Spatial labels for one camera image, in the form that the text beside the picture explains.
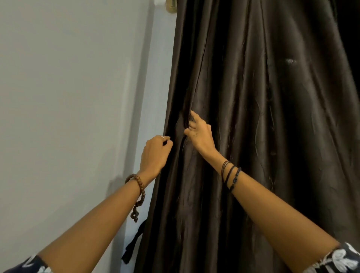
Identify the dark floral left sleeve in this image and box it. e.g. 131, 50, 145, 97
2, 254, 54, 273

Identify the dark floral right sleeve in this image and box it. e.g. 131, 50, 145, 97
302, 242, 360, 273

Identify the black curtain tieback strap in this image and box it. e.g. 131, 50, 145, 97
121, 220, 147, 265

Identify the brown wooden bead bracelet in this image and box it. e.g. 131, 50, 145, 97
124, 173, 146, 223

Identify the dark floral sleeve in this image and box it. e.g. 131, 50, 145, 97
302, 242, 360, 273
2, 254, 54, 273

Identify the black braided bracelet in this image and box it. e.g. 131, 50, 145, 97
229, 167, 242, 193

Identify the person's left hand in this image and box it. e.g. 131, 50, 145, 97
139, 135, 174, 181

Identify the person's left forearm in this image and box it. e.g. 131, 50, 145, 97
38, 170, 157, 273

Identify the person's right hand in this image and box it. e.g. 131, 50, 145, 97
184, 110, 219, 161

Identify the black cord bracelet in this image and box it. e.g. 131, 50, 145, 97
224, 165, 237, 187
221, 160, 231, 183

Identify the person's right forearm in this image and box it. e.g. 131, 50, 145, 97
208, 151, 341, 273

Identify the dark brown curtain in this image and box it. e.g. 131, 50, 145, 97
134, 0, 360, 273

